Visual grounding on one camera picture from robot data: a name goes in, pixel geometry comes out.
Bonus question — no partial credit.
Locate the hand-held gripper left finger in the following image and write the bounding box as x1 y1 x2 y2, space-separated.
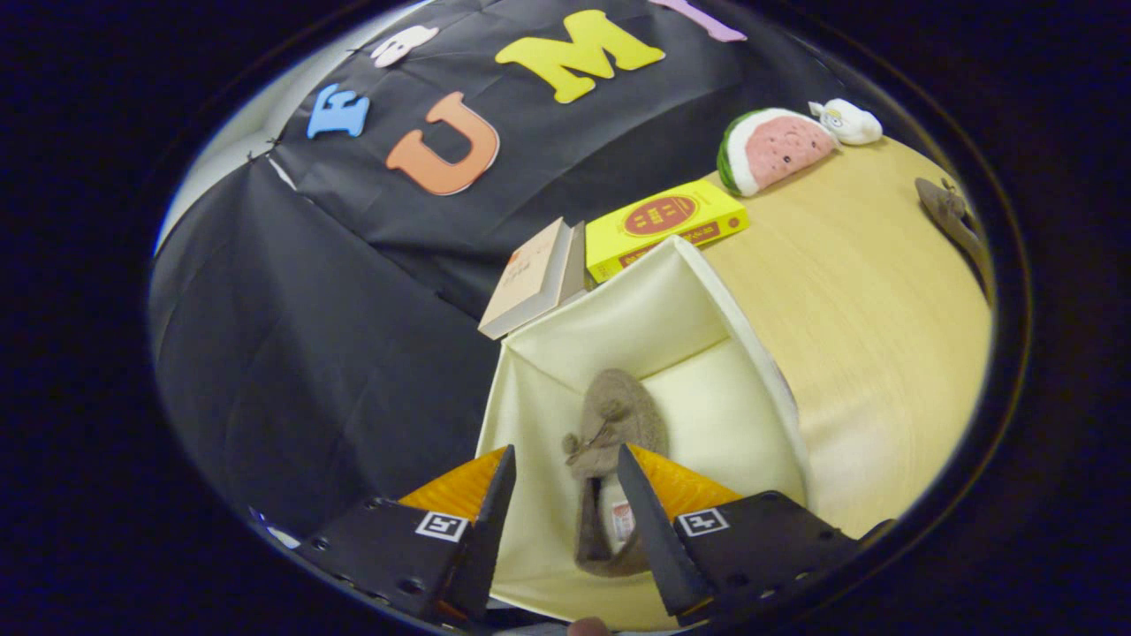
296 444 518 624

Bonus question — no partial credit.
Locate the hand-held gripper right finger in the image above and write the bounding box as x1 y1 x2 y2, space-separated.
617 443 862 617

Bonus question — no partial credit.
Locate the brown fuzzy shoe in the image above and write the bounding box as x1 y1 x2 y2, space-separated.
563 368 670 579
915 177 995 301

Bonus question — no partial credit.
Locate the cream fabric storage box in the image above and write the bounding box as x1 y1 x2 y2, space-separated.
475 234 812 632

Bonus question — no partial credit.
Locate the black backdrop cloth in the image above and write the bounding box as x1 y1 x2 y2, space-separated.
150 0 849 540

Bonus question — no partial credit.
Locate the beige book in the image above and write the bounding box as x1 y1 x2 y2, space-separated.
478 217 587 341

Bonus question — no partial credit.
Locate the yellow book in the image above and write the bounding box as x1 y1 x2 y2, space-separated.
585 179 750 284

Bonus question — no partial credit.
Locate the watermelon slice plush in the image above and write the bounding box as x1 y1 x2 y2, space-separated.
716 108 840 197

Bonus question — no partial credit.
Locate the white plush toy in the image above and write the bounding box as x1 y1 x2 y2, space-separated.
808 98 883 147

